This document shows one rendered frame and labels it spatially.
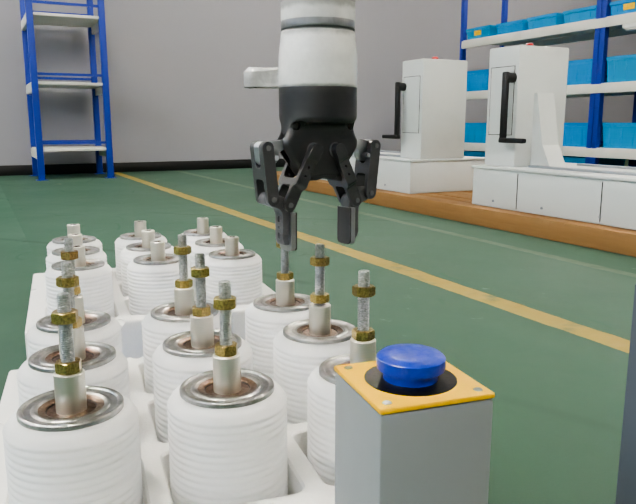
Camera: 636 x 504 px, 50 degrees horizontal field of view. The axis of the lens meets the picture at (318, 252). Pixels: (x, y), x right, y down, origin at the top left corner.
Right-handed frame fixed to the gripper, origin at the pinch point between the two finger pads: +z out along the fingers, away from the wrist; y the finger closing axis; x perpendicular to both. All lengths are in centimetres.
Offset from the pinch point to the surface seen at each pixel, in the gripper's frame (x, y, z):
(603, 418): 3, 57, 35
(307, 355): -3.3, -3.4, 11.1
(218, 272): 39.3, 7.4, 12.1
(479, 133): 450, 502, -1
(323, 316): -1.2, -0.1, 8.3
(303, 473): -12.2, -9.5, 17.4
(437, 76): 222, 225, -36
